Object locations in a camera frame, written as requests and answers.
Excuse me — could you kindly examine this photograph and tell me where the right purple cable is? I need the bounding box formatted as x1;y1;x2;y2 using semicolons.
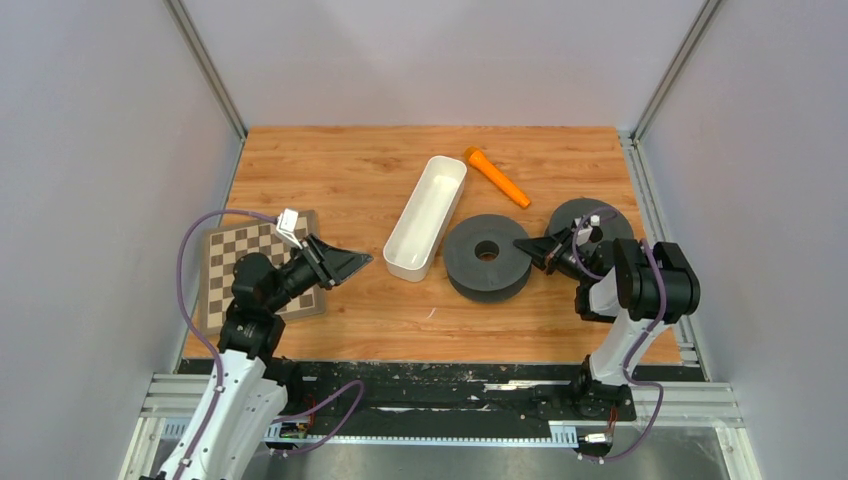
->
571;205;667;463

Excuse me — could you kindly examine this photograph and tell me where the black spool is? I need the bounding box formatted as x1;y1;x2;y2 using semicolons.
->
544;197;636;256
442;214;532;304

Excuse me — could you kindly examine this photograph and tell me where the purple cable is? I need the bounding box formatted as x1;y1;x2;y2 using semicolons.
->
571;205;667;463
168;209;280;480

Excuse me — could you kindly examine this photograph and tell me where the orange flashlight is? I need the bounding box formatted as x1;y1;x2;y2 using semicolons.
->
463;146;531;209

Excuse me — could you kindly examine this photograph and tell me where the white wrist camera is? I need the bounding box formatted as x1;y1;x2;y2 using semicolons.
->
275;208;303;249
572;214;601;247

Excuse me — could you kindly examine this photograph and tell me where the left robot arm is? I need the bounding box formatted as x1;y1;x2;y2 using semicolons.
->
155;234;373;479

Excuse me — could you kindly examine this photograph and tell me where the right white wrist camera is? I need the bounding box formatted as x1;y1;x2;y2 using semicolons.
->
572;214;601;247

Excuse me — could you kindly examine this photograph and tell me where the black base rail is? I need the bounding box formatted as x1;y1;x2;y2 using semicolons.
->
142;360;743;448

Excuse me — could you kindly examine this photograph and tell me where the wooden chessboard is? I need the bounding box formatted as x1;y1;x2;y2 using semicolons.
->
195;210;327;336

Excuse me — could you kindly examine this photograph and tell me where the white oblong tray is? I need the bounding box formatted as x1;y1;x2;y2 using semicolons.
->
383;155;467;282

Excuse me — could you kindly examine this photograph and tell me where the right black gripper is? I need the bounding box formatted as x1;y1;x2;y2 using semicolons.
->
513;226;594;285

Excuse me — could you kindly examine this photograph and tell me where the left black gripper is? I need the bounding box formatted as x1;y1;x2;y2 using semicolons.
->
265;232;372;312

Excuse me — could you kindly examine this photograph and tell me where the right aluminium frame post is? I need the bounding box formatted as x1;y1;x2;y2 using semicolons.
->
631;0;725;144

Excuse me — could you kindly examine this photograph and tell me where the left aluminium frame post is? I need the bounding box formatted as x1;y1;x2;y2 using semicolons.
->
163;0;248;144

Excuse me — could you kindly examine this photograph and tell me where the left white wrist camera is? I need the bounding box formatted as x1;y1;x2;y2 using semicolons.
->
275;208;303;249

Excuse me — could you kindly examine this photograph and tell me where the aluminium frame post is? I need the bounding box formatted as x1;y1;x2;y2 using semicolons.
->
163;0;248;144
631;0;725;144

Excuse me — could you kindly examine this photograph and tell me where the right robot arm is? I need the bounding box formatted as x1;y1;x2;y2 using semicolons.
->
514;230;701;419

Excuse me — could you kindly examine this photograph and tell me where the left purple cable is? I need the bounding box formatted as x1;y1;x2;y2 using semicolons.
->
168;209;280;480

